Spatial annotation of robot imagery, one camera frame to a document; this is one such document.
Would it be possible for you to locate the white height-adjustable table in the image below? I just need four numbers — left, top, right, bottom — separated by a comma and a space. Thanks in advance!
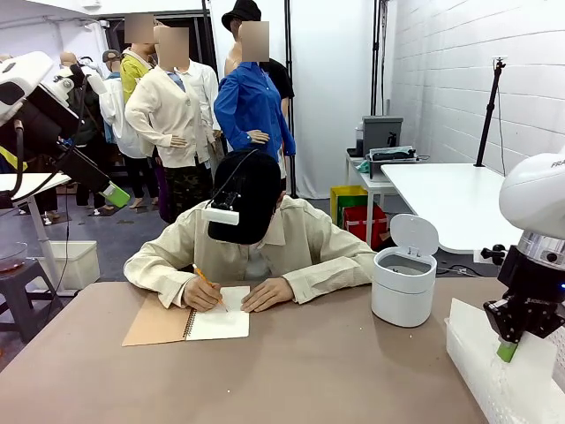
0, 172, 72, 295

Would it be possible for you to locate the bare beige mannequin torso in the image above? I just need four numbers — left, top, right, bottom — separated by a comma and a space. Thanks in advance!
223, 30, 244, 77

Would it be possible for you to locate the grey stool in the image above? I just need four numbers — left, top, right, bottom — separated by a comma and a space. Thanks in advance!
0, 259, 64, 345

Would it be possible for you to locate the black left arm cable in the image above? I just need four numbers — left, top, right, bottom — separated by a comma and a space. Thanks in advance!
0, 74, 90, 209

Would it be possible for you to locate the black light stand pole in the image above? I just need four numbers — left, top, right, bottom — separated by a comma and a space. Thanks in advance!
372, 0, 390, 117
283, 0, 297, 198

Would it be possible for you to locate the black camera tripod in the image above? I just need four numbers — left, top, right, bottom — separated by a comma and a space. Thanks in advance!
473, 57, 508, 169

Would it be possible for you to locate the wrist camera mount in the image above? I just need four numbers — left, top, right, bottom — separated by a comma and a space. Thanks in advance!
473, 244, 509, 267
52, 63, 108, 96

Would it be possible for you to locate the white lidded trash bin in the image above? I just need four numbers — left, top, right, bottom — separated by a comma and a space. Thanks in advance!
371, 213, 440, 329

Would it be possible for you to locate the person's right forearm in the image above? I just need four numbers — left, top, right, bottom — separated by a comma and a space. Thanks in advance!
123, 253, 198, 309

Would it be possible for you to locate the white shirt mannequin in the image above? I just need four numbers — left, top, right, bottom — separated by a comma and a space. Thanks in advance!
97, 49, 156, 213

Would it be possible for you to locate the person's left hand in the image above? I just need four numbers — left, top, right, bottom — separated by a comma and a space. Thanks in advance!
240, 278, 295, 314

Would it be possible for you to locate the blue shirt mannequin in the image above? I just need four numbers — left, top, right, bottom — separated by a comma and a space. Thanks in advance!
214, 20, 298, 195

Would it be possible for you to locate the yellow-green jacket mannequin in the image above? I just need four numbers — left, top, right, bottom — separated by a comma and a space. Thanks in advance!
118, 15, 155, 105

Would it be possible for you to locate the grey box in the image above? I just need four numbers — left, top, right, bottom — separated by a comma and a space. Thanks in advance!
361, 115, 404, 157

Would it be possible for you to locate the small white side table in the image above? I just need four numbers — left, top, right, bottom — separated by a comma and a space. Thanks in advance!
345, 152, 398, 248

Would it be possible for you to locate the white storage box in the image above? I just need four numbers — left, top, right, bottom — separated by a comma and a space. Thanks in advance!
36, 239, 101, 292

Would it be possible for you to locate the white paper sheet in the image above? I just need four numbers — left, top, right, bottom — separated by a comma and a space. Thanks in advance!
448, 297, 559, 390

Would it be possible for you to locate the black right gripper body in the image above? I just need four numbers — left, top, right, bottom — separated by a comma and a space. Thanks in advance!
497, 246, 565, 313

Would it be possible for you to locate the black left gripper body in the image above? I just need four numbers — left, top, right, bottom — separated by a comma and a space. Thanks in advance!
18, 85, 85, 154

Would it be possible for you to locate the large white table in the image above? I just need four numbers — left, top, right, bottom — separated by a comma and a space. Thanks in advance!
380, 163, 521, 255

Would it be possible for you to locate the person's left forearm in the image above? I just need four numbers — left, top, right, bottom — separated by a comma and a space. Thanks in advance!
282, 248, 377, 307

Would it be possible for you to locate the spiral notebook brown cover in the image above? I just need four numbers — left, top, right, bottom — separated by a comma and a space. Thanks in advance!
122, 285, 252, 348

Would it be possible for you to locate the yellow pencil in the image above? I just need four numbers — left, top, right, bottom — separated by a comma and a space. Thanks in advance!
191, 262, 229, 313

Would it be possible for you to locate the white head-mounted camera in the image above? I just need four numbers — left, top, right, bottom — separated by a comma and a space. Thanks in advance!
201, 176, 245, 226

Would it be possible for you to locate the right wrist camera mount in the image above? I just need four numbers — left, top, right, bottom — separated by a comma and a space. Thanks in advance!
473, 244, 509, 267

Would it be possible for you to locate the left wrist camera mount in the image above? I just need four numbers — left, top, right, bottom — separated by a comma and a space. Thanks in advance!
52, 63, 108, 96

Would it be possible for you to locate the glass bowl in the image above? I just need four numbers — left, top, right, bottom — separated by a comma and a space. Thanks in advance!
0, 241, 29, 276

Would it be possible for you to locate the yellow green bin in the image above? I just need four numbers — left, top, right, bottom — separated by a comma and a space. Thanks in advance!
330, 185, 370, 229

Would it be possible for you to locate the white perforated plastic basket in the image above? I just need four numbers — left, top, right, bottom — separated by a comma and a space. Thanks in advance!
444, 314, 565, 424

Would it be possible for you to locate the black baseball cap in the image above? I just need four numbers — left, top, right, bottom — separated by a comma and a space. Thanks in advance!
207, 148, 283, 246

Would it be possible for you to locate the black t-shirt mannequin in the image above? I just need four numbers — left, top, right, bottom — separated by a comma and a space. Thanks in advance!
264, 57, 296, 133

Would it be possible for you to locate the black bucket hat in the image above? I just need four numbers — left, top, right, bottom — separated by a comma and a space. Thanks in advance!
221, 0, 263, 33

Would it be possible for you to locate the person in beige shirt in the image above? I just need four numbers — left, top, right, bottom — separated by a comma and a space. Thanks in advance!
123, 193, 377, 309

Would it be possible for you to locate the grey tray with items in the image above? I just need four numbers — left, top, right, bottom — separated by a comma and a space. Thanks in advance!
367, 146, 418, 180

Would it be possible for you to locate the person's right hand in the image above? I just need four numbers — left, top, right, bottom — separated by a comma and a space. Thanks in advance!
181, 276, 224, 313

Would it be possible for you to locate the cream cardigan mannequin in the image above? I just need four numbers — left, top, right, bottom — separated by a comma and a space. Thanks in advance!
124, 26, 222, 224

